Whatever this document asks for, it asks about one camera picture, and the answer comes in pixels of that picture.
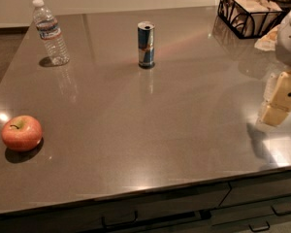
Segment left drawer with handle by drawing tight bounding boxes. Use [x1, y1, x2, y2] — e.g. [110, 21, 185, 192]
[0, 183, 230, 233]

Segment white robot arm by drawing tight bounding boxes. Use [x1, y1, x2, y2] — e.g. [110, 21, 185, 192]
[256, 11, 291, 130]

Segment right upper drawer with handle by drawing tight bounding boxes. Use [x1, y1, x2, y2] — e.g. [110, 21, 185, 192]
[220, 171, 291, 208]

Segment right lower drawer with handle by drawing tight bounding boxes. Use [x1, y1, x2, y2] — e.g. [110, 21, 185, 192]
[210, 196, 291, 233]

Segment drawer with handle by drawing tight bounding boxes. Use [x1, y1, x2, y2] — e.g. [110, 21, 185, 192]
[220, 171, 291, 208]
[210, 196, 291, 233]
[0, 183, 230, 233]

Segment clear plastic water bottle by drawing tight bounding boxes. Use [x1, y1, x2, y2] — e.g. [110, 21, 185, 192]
[32, 0, 70, 66]

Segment black wire napkin basket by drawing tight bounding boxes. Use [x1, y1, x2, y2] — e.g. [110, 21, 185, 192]
[217, 0, 283, 39]

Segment crumpled white napkin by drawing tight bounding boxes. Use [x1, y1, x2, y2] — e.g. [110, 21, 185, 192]
[254, 26, 278, 51]

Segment blue silver redbull can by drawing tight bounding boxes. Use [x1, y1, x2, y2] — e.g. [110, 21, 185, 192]
[138, 21, 155, 69]

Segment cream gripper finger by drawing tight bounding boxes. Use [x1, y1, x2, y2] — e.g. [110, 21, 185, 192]
[262, 69, 291, 127]
[257, 73, 278, 122]

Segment red apple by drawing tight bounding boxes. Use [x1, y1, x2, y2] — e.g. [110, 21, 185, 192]
[1, 116, 43, 151]

